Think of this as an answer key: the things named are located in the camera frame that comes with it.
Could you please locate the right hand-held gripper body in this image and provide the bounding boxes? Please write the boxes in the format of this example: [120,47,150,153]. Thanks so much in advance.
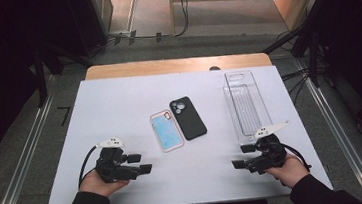
[241,120,295,177]

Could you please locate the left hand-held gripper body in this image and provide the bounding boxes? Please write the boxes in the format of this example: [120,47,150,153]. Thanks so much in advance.
[91,134,144,185]

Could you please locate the blue phone case pink rim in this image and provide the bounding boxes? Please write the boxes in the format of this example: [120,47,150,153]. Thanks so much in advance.
[149,107,187,155]

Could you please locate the clear plastic tray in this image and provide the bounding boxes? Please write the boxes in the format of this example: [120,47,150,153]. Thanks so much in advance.
[220,67,276,147]

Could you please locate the black phone case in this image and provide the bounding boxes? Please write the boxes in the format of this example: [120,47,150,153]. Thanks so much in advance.
[168,94,209,143]

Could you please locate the person's left hand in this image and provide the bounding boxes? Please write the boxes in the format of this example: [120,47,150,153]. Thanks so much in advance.
[76,166,132,200]

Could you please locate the person's right hand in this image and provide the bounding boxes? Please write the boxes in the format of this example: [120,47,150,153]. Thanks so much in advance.
[264,151,312,192]

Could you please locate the white board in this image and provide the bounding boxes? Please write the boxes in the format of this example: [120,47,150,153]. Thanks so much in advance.
[32,57,334,204]

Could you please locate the wooden table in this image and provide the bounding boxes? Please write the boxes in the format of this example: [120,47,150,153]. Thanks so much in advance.
[83,48,273,85]

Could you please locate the black stand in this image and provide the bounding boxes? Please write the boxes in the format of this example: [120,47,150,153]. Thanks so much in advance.
[260,17,326,93]
[31,36,98,109]

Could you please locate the black curtain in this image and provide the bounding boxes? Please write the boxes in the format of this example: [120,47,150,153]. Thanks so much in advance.
[0,0,122,168]
[293,0,362,151]

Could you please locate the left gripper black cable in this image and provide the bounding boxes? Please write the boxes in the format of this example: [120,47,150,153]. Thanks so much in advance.
[74,144,106,188]

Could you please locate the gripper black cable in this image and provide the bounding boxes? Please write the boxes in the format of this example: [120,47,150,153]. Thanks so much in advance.
[277,139,313,176]
[74,144,106,188]

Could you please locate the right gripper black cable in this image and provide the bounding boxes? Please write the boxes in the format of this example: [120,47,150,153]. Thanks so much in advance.
[277,139,313,176]

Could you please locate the metal floor rail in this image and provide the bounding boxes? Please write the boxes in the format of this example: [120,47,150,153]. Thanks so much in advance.
[0,93,66,204]
[298,52,362,204]

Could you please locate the black floor cables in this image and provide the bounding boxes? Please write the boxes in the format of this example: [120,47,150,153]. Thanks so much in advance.
[279,65,318,106]

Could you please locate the black hanging cable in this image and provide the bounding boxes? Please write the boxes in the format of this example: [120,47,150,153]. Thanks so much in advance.
[105,0,196,45]

